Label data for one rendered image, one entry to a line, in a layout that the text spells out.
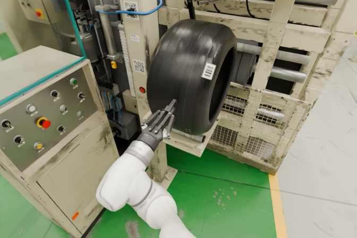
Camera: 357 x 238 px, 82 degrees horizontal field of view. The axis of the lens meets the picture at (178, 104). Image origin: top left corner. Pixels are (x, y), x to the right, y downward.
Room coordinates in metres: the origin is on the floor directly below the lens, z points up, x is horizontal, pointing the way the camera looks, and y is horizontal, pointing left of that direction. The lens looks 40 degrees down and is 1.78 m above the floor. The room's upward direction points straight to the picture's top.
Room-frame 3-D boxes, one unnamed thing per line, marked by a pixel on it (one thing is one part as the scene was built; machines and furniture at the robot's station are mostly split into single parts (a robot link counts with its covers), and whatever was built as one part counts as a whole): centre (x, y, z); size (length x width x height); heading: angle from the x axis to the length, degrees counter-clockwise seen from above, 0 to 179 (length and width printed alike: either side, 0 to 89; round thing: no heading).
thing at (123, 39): (1.06, 0.28, 1.19); 0.05 x 0.04 x 0.48; 153
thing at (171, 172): (1.05, 0.19, 0.02); 0.27 x 0.27 x 0.04; 63
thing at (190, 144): (0.82, 0.01, 0.84); 0.36 x 0.09 x 0.06; 63
